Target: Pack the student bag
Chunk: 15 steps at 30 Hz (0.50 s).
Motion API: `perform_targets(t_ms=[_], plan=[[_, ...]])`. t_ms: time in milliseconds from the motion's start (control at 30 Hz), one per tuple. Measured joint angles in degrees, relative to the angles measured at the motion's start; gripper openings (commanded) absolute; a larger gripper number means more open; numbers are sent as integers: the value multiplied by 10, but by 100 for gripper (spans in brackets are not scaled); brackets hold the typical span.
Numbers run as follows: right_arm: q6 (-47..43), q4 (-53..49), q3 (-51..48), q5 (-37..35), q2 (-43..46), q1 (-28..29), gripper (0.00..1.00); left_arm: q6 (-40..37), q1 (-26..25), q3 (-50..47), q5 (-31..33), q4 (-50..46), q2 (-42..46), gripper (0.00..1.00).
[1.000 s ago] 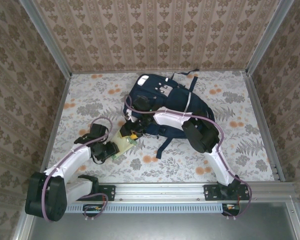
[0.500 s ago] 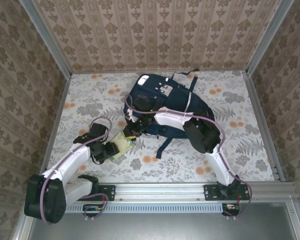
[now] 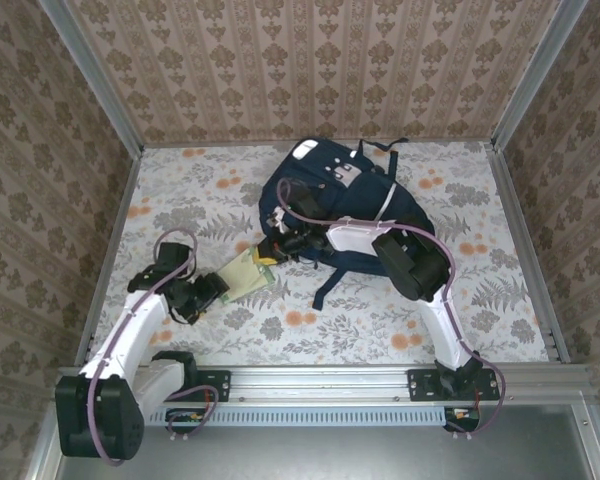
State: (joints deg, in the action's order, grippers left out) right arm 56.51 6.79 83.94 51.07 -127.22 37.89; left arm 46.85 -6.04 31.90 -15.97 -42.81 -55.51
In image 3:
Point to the green notebook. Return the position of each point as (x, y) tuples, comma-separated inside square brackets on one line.
[(242, 277)]

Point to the navy blue backpack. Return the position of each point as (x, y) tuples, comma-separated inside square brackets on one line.
[(360, 200)]

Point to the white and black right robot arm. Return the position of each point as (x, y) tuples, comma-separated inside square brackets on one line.
[(360, 235)]

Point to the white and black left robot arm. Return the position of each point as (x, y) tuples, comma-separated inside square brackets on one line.
[(135, 330)]

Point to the grey metal sheet panel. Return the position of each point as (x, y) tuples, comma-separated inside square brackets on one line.
[(305, 455)]

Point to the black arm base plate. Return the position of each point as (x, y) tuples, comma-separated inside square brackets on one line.
[(425, 385), (215, 385)]

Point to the aluminium corner post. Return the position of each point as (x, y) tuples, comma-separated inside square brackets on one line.
[(95, 85), (535, 80)]

